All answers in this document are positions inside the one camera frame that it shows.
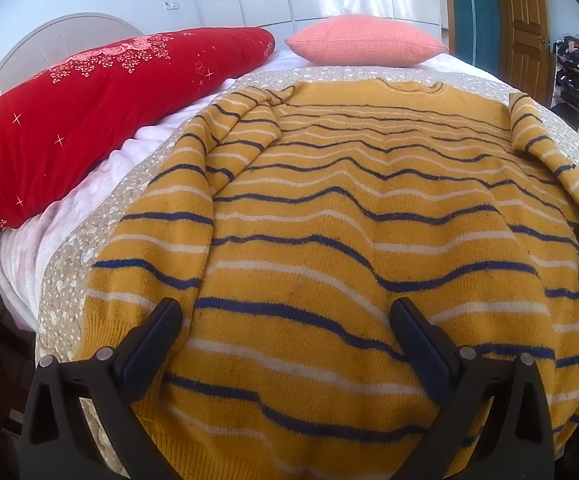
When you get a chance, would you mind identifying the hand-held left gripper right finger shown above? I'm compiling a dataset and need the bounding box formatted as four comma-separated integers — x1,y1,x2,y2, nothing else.
389,297,555,480

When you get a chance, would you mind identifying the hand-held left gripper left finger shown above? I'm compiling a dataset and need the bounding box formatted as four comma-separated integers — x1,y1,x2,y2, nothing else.
19,297,185,480

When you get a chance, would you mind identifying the yellow striped knit sweater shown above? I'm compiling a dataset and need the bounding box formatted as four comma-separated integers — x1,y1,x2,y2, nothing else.
82,79,579,480

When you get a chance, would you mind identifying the beige dotted quilt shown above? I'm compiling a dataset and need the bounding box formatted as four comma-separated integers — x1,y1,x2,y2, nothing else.
34,65,579,461

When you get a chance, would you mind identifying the wooden door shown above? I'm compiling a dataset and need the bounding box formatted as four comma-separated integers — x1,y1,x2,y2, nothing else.
494,0,553,106

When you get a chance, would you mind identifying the red floral pillow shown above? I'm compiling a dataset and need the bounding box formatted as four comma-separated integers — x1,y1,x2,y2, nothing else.
0,26,276,231

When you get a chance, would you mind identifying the teal glass door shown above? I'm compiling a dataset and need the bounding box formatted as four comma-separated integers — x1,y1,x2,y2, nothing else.
452,0,503,68

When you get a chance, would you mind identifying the pink ribbed pillow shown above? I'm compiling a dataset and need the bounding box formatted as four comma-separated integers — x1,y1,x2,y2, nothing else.
285,16,449,67

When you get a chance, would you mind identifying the white bed headboard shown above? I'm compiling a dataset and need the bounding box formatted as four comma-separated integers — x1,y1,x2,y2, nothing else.
0,14,147,111

